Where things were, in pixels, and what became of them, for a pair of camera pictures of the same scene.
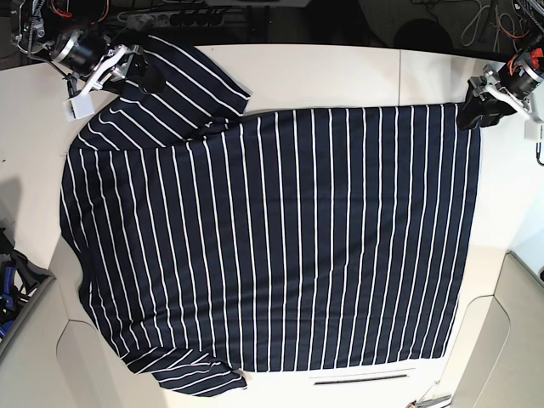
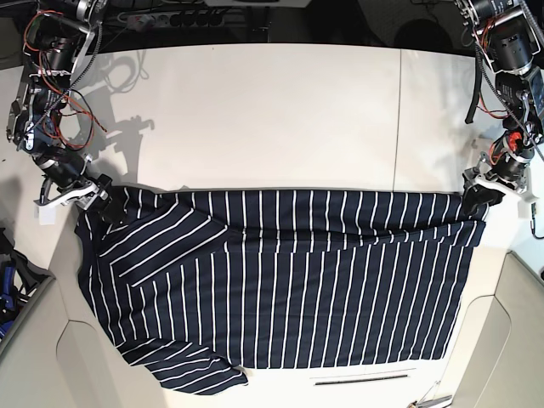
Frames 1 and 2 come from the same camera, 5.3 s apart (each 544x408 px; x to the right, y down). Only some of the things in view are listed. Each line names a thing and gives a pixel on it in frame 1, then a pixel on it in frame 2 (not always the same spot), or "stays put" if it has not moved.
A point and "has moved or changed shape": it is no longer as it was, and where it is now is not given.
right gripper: (487, 113) to (477, 195)
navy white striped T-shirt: (206, 241) has moved or changed shape
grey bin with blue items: (21, 281) stays put
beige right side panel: (501, 360) stays put
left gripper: (115, 69) to (102, 208)
